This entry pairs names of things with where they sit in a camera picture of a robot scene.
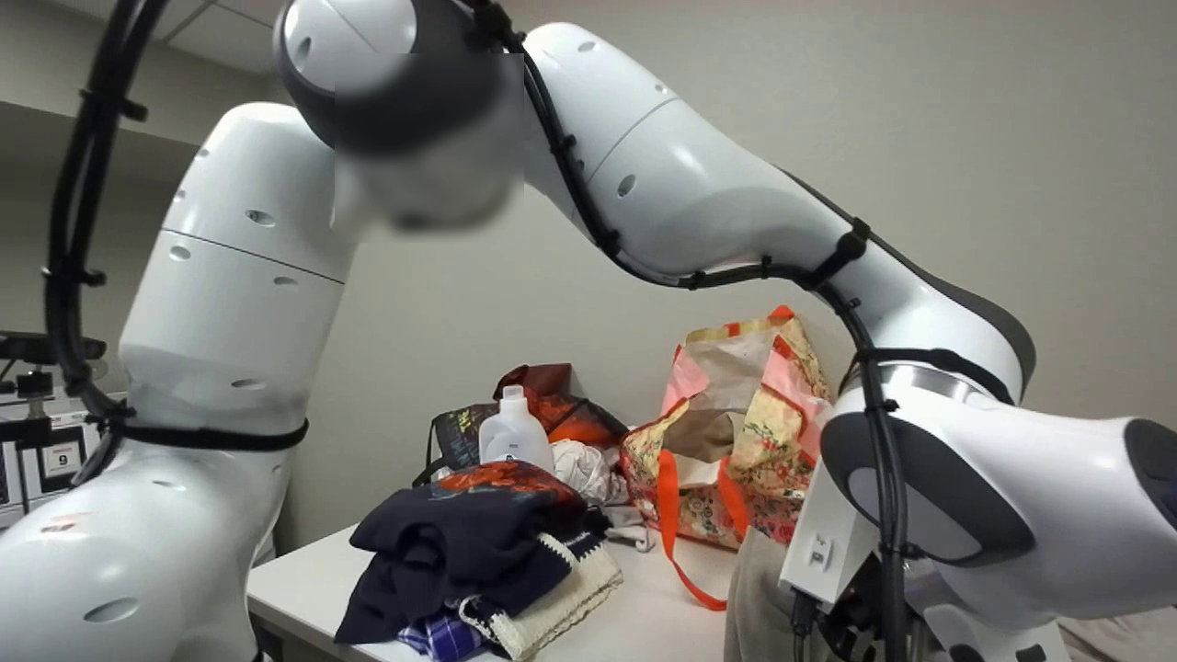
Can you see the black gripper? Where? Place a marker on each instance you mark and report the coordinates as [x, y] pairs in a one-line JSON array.
[[831, 626]]

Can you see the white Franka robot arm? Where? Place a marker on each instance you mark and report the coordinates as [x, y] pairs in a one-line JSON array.
[[243, 271]]

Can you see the floral pink orange shopping bag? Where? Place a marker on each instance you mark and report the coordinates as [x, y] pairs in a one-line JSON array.
[[736, 443]]

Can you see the cream canvas bag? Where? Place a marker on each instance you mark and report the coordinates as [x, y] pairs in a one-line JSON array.
[[570, 595]]

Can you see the white crumpled cloth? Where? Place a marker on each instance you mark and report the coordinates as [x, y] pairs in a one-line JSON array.
[[580, 469]]

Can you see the orange patterned cloth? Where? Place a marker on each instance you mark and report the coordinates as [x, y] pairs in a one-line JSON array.
[[508, 480]]

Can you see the maroon shopping bag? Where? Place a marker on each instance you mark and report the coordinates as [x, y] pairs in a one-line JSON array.
[[557, 398]]

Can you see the white detergent jug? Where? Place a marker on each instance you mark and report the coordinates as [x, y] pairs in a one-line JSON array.
[[516, 434]]

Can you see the navy blue garment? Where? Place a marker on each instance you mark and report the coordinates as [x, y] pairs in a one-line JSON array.
[[454, 546]]

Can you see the blue patterned cloth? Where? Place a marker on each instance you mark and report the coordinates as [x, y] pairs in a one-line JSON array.
[[442, 633]]

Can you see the black tote bag colourful letters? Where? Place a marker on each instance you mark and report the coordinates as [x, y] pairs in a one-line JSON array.
[[459, 434]]

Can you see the shelf with lab equipment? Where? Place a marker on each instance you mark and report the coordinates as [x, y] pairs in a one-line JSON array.
[[38, 455]]

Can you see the white labelled wrist camera box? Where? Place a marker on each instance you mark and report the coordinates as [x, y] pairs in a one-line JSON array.
[[828, 540]]

